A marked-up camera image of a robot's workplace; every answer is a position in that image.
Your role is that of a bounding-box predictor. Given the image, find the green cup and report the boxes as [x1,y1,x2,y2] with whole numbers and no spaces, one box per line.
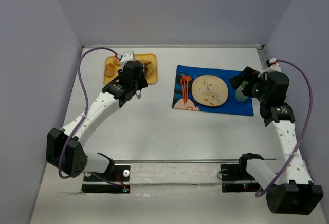
[235,81,248,102]

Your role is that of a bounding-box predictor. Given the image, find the metal tongs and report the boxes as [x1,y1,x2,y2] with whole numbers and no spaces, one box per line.
[136,60,150,99]

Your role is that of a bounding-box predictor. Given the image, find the dark brown bread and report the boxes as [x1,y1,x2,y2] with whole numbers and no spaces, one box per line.
[141,62,147,71]

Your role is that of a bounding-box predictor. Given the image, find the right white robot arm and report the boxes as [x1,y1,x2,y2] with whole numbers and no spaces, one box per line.
[230,66,324,215]

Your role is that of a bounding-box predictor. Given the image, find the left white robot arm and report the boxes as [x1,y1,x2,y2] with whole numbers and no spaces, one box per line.
[46,61,148,178]

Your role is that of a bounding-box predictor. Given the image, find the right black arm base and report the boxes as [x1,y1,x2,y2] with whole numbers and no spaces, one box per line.
[217,164,260,193]

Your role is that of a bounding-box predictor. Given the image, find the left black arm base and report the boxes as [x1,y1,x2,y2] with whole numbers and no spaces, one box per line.
[81,163,131,194]

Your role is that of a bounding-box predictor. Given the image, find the seeded bread slice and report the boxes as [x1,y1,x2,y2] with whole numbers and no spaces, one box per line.
[144,62,155,77]

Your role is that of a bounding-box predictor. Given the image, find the round bun top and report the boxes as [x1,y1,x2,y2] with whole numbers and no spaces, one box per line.
[113,57,120,66]

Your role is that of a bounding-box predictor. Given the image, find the round bun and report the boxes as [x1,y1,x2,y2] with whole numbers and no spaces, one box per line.
[113,57,120,66]
[104,63,116,77]

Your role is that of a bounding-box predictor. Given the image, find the yellow tray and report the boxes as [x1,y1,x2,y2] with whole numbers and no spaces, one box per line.
[103,53,158,85]

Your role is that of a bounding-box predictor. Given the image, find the round bun left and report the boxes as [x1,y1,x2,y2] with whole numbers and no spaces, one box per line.
[104,63,116,77]

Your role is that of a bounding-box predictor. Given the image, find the beige decorated plate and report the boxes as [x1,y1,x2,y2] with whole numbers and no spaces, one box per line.
[191,75,229,107]

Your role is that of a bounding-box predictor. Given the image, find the blue placemat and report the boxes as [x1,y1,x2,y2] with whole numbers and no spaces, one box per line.
[172,65,253,116]

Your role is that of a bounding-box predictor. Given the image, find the orange spoon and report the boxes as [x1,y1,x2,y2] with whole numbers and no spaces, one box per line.
[184,76,192,100]

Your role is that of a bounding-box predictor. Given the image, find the orange knife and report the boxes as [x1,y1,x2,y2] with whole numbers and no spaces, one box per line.
[185,78,188,103]

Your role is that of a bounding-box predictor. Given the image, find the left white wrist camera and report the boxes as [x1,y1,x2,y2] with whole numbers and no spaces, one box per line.
[120,51,135,65]

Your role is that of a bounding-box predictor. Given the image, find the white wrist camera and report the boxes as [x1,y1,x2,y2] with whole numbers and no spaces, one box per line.
[120,51,135,65]
[258,58,281,78]

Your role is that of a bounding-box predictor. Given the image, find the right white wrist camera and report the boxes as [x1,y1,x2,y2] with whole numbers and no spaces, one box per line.
[258,58,281,78]

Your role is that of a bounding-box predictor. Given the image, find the metal rail back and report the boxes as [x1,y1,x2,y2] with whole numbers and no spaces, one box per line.
[82,44,263,49]

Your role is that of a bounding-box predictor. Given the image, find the metal rail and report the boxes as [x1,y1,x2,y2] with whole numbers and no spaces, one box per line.
[113,158,278,164]
[82,44,263,49]

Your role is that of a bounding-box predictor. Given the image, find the metal rail front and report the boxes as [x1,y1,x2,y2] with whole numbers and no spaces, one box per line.
[113,158,278,164]

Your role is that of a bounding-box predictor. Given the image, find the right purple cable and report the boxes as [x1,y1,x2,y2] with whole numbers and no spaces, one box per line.
[254,59,313,198]

